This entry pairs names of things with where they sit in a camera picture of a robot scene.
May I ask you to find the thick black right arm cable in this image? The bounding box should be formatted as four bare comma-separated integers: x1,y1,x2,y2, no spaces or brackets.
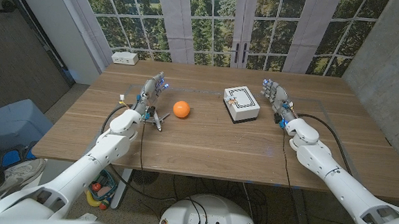
292,112,357,177

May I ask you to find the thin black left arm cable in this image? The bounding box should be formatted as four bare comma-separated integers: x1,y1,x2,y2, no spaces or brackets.
139,119,148,172

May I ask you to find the black door handle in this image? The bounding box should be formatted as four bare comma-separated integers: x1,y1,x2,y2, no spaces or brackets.
0,0,19,15

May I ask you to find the grey sneaker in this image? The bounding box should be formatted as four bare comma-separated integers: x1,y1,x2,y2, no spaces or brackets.
0,155,48,203

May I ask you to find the printed window backdrop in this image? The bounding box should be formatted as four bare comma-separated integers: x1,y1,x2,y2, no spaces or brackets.
55,0,391,81

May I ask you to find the white power strip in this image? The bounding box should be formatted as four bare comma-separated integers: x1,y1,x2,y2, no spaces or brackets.
111,51,140,67

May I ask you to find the white box with black base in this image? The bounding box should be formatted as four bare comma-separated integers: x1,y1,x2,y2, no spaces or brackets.
221,85,262,126

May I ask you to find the black floor cable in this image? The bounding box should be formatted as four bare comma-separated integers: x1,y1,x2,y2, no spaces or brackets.
239,182,273,224

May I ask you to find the blue toy basket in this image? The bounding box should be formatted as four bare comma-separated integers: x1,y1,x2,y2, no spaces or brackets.
88,169,120,203

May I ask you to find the round black table foot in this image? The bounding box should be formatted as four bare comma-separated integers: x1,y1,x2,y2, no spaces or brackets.
130,169,161,187

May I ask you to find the grey table leg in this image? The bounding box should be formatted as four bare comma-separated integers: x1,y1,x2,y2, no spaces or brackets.
289,187,313,224

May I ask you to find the white table leg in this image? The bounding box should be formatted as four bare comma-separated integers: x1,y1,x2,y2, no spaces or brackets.
109,167,134,212

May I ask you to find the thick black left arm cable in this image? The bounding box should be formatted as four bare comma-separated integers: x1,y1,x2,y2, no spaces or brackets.
100,101,132,136

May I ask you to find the yellow toy banana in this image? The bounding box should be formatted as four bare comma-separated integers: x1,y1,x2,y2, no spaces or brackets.
84,190,103,208

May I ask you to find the blue-grey bin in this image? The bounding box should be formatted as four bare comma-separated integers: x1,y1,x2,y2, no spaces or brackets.
0,96,56,172

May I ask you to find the grey toy airplane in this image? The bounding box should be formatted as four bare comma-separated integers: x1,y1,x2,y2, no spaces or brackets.
141,110,171,133

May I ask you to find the orange ball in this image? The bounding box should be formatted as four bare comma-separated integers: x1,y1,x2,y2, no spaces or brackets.
171,100,192,120

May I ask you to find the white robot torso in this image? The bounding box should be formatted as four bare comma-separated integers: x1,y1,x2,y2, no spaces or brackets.
157,191,261,224

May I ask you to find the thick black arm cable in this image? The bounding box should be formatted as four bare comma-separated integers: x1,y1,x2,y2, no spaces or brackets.
100,101,132,136
292,112,357,177

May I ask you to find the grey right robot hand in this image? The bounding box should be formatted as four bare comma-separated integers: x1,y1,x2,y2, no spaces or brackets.
258,78,300,123

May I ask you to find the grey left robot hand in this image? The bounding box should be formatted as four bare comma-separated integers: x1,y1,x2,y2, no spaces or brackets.
133,69,171,117

